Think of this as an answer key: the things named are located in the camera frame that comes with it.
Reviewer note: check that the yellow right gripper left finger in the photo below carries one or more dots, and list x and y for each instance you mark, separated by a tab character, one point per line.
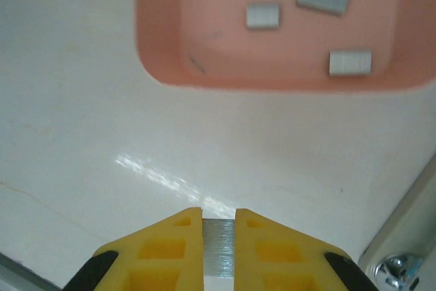
160	250

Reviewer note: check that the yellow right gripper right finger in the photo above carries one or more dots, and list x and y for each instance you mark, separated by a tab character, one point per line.
279	253

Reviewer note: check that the pink plastic tray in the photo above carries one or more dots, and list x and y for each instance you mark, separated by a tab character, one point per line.
238	59

